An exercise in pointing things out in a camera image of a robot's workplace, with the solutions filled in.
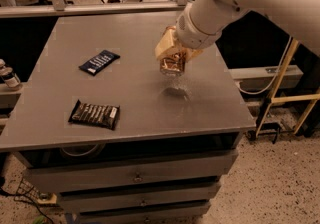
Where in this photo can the small bottle with label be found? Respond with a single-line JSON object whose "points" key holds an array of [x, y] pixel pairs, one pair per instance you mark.
{"points": [[9, 77]]}

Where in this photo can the grey drawer cabinet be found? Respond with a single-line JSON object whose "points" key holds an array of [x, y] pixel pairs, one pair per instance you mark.
{"points": [[174, 138]]}

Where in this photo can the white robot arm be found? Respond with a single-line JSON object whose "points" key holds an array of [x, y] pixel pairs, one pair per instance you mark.
{"points": [[202, 21]]}

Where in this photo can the dark blue snack packet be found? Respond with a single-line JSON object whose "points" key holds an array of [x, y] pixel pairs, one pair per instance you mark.
{"points": [[97, 63]]}

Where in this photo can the orange soda can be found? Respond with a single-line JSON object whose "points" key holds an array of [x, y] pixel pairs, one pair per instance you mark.
{"points": [[174, 65]]}

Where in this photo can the black chocolate bar wrapper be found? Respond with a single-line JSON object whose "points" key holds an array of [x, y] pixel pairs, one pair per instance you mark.
{"points": [[105, 116]]}

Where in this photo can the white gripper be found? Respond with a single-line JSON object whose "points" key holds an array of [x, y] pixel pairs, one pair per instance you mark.
{"points": [[188, 33]]}

